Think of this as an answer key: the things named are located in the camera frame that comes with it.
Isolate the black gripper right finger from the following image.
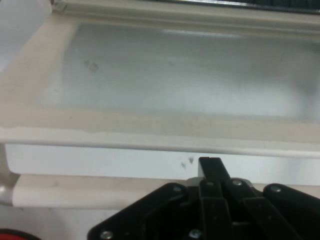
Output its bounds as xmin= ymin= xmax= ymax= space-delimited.
xmin=198 ymin=156 xmax=320 ymax=240

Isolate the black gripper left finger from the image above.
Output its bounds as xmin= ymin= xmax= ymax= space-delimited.
xmin=86 ymin=181 xmax=201 ymax=240

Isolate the toaster oven glass door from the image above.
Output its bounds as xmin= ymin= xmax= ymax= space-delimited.
xmin=0 ymin=4 xmax=320 ymax=210

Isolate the red bowl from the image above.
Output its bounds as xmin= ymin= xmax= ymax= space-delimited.
xmin=0 ymin=227 xmax=39 ymax=240

